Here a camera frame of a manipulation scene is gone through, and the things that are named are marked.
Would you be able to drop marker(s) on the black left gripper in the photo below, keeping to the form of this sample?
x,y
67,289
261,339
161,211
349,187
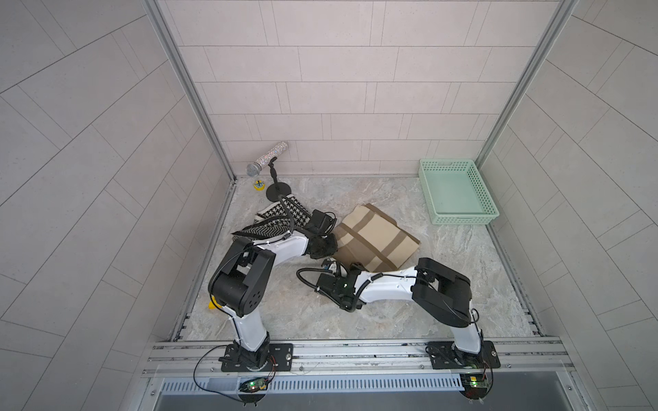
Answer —
x,y
331,247

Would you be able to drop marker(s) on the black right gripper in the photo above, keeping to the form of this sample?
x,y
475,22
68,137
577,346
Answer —
x,y
352,266

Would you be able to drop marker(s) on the brown beige plaid scarf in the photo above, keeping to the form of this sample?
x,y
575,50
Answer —
x,y
371,238

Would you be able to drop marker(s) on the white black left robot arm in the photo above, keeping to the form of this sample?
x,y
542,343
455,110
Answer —
x,y
239,284

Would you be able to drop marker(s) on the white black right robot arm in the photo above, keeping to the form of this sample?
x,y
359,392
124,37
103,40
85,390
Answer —
x,y
440,291

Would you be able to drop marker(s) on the black white houndstooth scarf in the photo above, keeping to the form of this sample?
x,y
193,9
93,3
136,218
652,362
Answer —
x,y
276,220

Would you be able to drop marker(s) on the mint green plastic basket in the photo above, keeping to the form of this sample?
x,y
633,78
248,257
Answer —
x,y
455,193

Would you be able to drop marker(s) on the black round microphone stand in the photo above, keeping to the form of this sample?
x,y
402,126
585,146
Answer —
x,y
277,189

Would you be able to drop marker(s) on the small yellow toy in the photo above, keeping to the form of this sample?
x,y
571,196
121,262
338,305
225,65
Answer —
x,y
259,185

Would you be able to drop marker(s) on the glittery silver microphone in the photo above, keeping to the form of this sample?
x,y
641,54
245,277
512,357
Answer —
x,y
256,167

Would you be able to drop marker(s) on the left green circuit board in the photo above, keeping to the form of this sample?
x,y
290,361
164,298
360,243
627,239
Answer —
x,y
254,385

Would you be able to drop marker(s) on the green circuit board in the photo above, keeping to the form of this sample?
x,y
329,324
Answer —
x,y
254,385
476,386

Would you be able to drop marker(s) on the right green circuit board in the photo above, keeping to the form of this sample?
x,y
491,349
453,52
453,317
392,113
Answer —
x,y
476,386

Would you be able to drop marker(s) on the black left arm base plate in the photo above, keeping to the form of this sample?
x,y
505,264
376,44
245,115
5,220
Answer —
x,y
269,357

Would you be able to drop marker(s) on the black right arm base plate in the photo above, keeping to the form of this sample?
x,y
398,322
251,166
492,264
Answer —
x,y
462,354

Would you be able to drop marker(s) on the aluminium mounting rail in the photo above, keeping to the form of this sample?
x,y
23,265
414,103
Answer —
x,y
327,357

